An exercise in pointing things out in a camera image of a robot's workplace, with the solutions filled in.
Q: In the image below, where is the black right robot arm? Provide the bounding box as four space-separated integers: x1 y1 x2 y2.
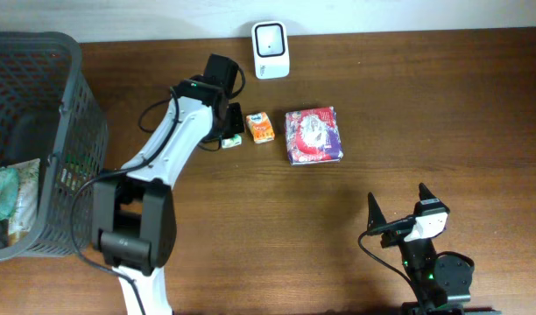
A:
358 183 498 315

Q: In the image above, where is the teal wet wipes pack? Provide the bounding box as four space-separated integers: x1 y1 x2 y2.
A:
0 168 19 221

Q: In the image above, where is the white tube gold cap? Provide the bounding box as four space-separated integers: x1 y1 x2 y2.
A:
8 158 40 246

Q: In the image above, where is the green tissue pack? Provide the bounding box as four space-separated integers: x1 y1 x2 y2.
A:
221 134 242 149

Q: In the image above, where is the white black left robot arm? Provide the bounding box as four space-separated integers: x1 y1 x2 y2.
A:
91 54 245 314

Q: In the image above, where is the white barcode scanner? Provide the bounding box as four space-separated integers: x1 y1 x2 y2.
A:
251 21 291 80

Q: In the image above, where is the red purple floral pack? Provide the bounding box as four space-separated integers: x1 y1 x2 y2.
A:
285 107 343 165

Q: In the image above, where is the grey plastic mesh basket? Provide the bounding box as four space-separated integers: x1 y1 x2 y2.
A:
0 32 108 261

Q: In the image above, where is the orange tissue pack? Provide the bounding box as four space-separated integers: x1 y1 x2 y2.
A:
246 112 275 144

